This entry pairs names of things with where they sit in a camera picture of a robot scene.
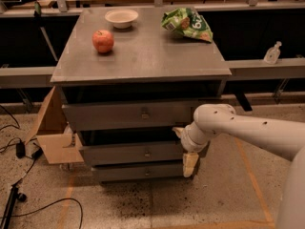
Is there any clear sanitizer bottle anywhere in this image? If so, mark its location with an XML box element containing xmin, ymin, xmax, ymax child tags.
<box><xmin>264</xmin><ymin>41</ymin><xmax>282</xmax><ymax>64</ymax></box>

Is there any grey bottom drawer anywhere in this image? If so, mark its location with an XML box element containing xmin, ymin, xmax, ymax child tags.
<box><xmin>91</xmin><ymin>159</ymin><xmax>184</xmax><ymax>182</ymax></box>

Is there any green chip bag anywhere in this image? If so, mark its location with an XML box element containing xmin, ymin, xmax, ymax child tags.
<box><xmin>161</xmin><ymin>8</ymin><xmax>213</xmax><ymax>43</ymax></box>

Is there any white bowl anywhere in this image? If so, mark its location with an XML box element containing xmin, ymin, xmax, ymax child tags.
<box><xmin>105</xmin><ymin>9</ymin><xmax>138</xmax><ymax>29</ymax></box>

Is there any black power adapter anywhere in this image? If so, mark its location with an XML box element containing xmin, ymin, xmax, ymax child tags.
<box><xmin>16</xmin><ymin>142</ymin><xmax>26</xmax><ymax>158</ymax></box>

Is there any grey drawer cabinet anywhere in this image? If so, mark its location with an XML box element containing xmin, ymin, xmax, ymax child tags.
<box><xmin>50</xmin><ymin>6</ymin><xmax>233</xmax><ymax>183</ymax></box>

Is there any brown cardboard box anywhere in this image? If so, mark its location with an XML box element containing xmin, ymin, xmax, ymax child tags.
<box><xmin>25</xmin><ymin>87</ymin><xmax>84</xmax><ymax>164</ymax></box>

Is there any grey top drawer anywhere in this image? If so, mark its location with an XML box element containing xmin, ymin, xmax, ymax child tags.
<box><xmin>62</xmin><ymin>99</ymin><xmax>211</xmax><ymax>131</ymax></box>

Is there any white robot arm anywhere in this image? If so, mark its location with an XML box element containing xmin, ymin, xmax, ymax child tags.
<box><xmin>173</xmin><ymin>104</ymin><xmax>305</xmax><ymax>229</ymax></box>

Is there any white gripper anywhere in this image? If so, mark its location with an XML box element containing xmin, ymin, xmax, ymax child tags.
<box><xmin>172</xmin><ymin>121</ymin><xmax>219</xmax><ymax>177</ymax></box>

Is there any grey drawer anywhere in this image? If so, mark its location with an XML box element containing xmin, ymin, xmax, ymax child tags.
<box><xmin>62</xmin><ymin>99</ymin><xmax>211</xmax><ymax>131</ymax></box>
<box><xmin>91</xmin><ymin>159</ymin><xmax>184</xmax><ymax>182</ymax></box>
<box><xmin>78</xmin><ymin>139</ymin><xmax>211</xmax><ymax>167</ymax></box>

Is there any black floor cable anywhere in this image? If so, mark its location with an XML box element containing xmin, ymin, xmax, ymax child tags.
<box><xmin>0</xmin><ymin>198</ymin><xmax>84</xmax><ymax>229</ymax></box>

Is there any black tripod leg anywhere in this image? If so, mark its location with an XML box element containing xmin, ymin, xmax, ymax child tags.
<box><xmin>0</xmin><ymin>185</ymin><xmax>27</xmax><ymax>229</ymax></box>

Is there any red apple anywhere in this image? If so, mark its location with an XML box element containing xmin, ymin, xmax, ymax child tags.
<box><xmin>92</xmin><ymin>30</ymin><xmax>114</xmax><ymax>53</ymax></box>

